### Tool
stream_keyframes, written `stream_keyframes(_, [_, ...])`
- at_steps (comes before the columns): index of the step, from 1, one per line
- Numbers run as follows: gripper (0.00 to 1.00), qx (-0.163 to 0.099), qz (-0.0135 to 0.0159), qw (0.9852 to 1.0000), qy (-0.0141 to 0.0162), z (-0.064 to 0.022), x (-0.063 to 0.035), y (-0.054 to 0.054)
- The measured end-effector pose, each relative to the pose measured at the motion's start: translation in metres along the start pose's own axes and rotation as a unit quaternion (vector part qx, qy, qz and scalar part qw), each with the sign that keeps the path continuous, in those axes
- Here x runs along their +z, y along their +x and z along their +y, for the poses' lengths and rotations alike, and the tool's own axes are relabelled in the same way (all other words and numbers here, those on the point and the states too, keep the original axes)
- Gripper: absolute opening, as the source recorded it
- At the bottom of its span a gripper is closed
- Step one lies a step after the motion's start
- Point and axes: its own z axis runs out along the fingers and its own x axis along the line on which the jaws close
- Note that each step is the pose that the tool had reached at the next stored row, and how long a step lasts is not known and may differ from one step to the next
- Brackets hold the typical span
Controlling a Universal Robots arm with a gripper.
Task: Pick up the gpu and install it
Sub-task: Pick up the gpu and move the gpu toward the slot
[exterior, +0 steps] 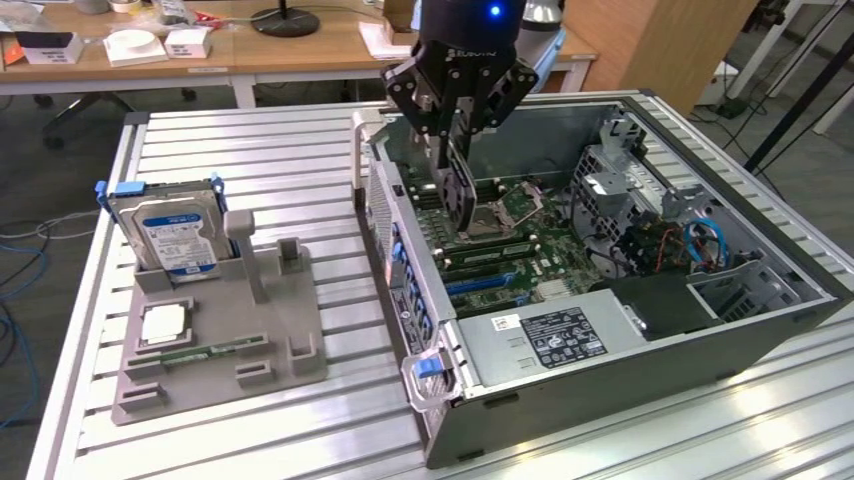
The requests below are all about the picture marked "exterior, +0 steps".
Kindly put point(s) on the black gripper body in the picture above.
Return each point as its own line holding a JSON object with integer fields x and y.
{"x": 467, "y": 55}

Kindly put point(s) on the low-profile graphics card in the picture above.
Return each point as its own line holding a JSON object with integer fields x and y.
{"x": 460, "y": 200}

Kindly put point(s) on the white paper stack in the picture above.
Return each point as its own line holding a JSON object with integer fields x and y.
{"x": 383, "y": 42}

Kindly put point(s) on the brown cardboard box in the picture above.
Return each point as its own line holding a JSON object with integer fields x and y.
{"x": 400, "y": 15}

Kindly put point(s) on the wooden desk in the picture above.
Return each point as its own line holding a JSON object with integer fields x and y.
{"x": 280, "y": 55}

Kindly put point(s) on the metal socket cover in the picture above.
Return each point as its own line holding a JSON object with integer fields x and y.
{"x": 527, "y": 202}

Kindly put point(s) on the wooden cabinet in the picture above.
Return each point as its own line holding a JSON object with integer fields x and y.
{"x": 654, "y": 50}

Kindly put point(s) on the black round lamp base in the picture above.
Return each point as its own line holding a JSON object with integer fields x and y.
{"x": 287, "y": 22}

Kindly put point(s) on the silver disk bay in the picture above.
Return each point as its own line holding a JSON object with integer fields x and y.
{"x": 607, "y": 190}

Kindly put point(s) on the CPU socket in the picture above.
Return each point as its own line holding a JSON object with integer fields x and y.
{"x": 493, "y": 227}

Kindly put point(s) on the installed RAM stick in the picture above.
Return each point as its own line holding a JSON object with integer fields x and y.
{"x": 500, "y": 255}

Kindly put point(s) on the black power adapter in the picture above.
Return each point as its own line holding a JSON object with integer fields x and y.
{"x": 732, "y": 109}

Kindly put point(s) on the green motherboard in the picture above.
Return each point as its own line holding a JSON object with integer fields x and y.
{"x": 554, "y": 260}

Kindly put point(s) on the small white box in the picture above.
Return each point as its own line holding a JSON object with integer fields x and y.
{"x": 188, "y": 44}

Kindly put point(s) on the clear plastic bag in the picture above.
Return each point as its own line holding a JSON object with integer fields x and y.
{"x": 176, "y": 12}

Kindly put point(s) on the blue expansion slot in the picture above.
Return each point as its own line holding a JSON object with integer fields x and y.
{"x": 480, "y": 285}

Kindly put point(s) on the white round holder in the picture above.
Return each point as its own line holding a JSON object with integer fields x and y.
{"x": 136, "y": 47}

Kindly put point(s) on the black stand leg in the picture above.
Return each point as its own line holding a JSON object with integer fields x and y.
{"x": 794, "y": 100}

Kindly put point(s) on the hard disk in blue caddy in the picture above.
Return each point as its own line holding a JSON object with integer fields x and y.
{"x": 173, "y": 240}

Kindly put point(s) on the black plastic shroud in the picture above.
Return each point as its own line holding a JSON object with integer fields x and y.
{"x": 660, "y": 305}

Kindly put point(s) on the black chair base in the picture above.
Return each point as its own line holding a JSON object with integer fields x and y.
{"x": 73, "y": 112}

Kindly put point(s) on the grey cup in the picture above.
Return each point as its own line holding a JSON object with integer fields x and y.
{"x": 89, "y": 6}

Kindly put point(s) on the grey power supply unit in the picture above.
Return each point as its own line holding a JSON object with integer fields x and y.
{"x": 567, "y": 345}

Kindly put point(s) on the grey printed parts rack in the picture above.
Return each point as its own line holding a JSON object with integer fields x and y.
{"x": 220, "y": 310}

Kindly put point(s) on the silver perforated drive cage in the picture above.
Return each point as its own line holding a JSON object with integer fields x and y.
{"x": 747, "y": 290}

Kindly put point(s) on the white box with black top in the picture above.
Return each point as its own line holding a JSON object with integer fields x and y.
{"x": 49, "y": 47}

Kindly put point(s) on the blue case latch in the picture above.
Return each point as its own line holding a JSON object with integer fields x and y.
{"x": 427, "y": 371}

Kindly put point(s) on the silver CPU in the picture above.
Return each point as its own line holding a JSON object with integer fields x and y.
{"x": 163, "y": 325}

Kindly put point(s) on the green RAM stick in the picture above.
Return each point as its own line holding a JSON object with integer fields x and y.
{"x": 200, "y": 351}

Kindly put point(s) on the open black PC case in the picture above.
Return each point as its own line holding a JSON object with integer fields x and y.
{"x": 600, "y": 400}

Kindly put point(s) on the white table frame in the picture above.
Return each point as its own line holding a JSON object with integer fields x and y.
{"x": 776, "y": 30}

